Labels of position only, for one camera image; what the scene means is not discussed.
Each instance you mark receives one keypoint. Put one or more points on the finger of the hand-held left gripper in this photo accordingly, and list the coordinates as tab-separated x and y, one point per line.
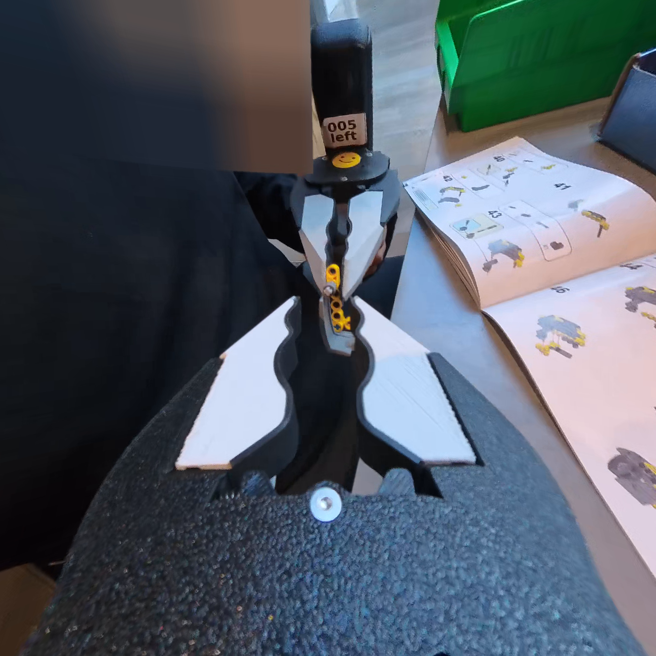
366	225
313	225

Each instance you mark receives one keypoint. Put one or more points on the open instruction booklet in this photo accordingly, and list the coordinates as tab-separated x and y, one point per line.
563	287

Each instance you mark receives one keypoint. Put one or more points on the open blue cardboard box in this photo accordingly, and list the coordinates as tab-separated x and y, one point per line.
633	112

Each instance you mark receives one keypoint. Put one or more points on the green plastic bin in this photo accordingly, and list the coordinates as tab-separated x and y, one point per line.
538	66

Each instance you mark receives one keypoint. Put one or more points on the grey yellow brick assembly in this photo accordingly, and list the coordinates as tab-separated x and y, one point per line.
338	338

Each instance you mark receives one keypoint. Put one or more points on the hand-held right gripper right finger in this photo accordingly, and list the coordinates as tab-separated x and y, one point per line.
410	405

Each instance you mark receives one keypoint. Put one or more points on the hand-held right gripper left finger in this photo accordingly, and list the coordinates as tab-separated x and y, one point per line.
241	399

